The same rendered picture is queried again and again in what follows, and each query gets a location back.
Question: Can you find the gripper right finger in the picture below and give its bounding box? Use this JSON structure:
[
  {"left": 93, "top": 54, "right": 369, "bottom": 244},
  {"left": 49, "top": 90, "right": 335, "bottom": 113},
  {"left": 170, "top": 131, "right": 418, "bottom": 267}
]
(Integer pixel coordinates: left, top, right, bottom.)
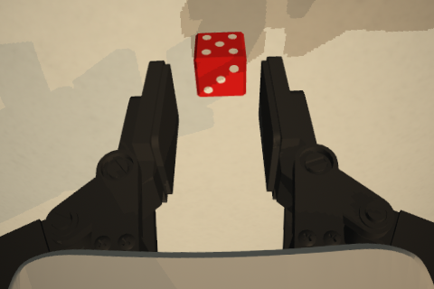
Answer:
[{"left": 259, "top": 56, "right": 434, "bottom": 284}]

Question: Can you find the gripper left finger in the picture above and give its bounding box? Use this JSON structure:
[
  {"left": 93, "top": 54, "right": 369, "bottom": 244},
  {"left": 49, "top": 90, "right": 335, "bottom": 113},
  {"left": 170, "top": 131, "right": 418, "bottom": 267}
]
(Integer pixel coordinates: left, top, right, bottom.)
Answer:
[{"left": 0, "top": 61, "right": 179, "bottom": 289}]

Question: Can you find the red die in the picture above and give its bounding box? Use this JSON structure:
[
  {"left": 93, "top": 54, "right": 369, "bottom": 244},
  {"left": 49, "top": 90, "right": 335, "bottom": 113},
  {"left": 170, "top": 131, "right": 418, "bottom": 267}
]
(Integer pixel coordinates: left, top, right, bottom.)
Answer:
[{"left": 193, "top": 32, "right": 247, "bottom": 97}]

